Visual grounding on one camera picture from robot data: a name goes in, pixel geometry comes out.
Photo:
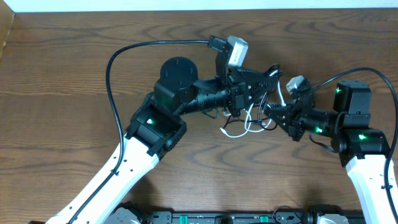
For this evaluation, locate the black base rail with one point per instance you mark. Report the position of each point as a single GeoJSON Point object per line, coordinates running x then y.
{"type": "Point", "coordinates": [128, 213]}

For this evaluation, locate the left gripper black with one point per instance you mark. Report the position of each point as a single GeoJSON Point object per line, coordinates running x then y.
{"type": "Point", "coordinates": [234, 94]}

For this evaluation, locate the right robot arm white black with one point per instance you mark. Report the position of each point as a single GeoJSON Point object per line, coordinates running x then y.
{"type": "Point", "coordinates": [363, 151]}

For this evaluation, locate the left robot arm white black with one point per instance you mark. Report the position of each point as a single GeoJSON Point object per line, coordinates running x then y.
{"type": "Point", "coordinates": [156, 127]}

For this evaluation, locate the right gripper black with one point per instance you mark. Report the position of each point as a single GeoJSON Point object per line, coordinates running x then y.
{"type": "Point", "coordinates": [293, 116]}

